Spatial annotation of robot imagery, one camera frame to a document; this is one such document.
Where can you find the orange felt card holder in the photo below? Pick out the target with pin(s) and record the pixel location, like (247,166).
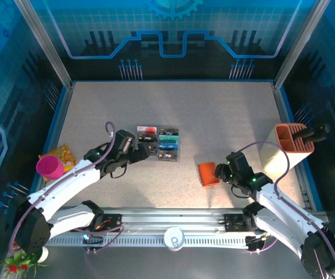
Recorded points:
(208,174)

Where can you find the blue credit card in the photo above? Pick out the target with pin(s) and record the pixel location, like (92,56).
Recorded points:
(169,146)

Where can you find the clear acrylic card tray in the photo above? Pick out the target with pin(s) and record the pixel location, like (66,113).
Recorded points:
(168,161)

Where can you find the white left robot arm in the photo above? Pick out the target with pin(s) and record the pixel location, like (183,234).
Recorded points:
(68,180)

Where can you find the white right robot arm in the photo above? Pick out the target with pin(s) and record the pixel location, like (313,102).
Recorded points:
(286,212)

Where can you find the white and red credit card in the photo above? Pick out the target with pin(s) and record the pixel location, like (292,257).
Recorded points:
(147,130)

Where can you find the teal credit card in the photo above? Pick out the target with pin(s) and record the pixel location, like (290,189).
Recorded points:
(169,139)

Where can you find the white knife block orange top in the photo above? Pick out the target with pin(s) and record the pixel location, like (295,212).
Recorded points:
(277,162)

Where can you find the yellow snack bag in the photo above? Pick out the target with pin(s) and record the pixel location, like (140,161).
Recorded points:
(65,155)

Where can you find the pink plastic cup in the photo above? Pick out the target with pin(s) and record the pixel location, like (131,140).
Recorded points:
(49,167)

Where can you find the potted plant red flowers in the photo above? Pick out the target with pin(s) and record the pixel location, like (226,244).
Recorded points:
(19,266)

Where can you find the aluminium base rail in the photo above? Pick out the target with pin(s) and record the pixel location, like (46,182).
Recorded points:
(170,218)

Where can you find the aluminium frame post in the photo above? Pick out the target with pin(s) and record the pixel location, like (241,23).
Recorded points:
(46,46)
(299,46)

